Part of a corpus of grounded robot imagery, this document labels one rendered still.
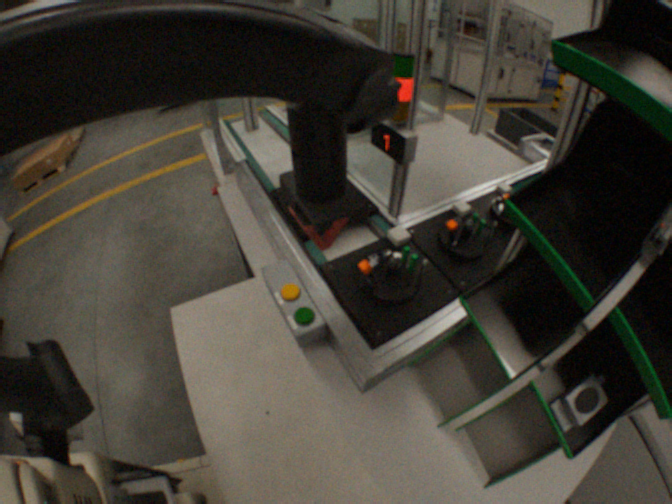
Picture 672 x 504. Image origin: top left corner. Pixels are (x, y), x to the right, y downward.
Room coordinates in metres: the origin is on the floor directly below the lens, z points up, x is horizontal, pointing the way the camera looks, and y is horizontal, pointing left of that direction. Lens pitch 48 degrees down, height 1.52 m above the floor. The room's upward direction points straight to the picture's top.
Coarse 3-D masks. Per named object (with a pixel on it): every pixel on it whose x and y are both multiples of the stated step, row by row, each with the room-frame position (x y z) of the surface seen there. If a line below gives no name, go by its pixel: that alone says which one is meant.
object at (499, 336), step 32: (640, 256) 0.15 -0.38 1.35; (480, 288) 0.22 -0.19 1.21; (512, 288) 0.21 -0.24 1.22; (544, 288) 0.19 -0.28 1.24; (480, 320) 0.18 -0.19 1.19; (512, 320) 0.17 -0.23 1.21; (544, 320) 0.15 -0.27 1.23; (576, 320) 0.13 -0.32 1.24; (512, 352) 0.12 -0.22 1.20; (544, 352) 0.10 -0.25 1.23
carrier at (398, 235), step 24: (384, 240) 0.54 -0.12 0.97; (408, 240) 0.54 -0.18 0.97; (336, 264) 0.46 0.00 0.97; (384, 264) 0.45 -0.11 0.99; (408, 264) 0.45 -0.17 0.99; (432, 264) 0.46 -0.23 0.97; (336, 288) 0.40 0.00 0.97; (360, 288) 0.40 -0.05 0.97; (384, 288) 0.38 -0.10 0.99; (408, 288) 0.38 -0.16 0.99; (432, 288) 0.39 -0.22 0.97; (360, 312) 0.33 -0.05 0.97; (384, 312) 0.33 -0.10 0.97; (408, 312) 0.33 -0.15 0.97; (432, 312) 0.33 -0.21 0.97; (384, 336) 0.28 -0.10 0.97
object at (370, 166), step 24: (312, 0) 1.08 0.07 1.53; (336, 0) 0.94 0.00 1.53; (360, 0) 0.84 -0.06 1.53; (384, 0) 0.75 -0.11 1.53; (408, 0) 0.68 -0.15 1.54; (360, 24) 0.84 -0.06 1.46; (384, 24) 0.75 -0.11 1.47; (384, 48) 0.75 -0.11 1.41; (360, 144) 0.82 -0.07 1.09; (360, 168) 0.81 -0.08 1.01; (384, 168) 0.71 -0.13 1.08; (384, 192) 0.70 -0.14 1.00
